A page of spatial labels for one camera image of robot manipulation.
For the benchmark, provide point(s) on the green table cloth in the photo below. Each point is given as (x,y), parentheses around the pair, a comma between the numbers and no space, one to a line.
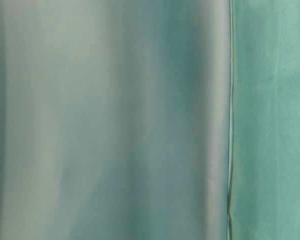
(149,119)

